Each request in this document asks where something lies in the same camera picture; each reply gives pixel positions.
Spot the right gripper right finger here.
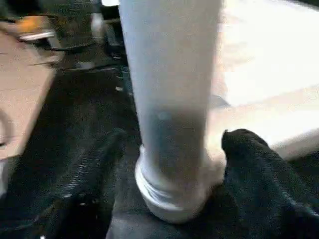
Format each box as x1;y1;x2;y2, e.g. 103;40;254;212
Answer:
221;128;319;239

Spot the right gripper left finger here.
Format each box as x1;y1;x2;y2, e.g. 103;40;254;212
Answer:
0;128;128;239

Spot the white plastic table top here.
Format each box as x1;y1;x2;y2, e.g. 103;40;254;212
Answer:
205;0;319;161

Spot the white plastic table leg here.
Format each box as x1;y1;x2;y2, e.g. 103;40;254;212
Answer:
119;0;226;224

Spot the black work mat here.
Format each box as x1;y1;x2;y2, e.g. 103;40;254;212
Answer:
0;65;146;239

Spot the black metal equipment stand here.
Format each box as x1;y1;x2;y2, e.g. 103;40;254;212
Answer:
40;0;123;56

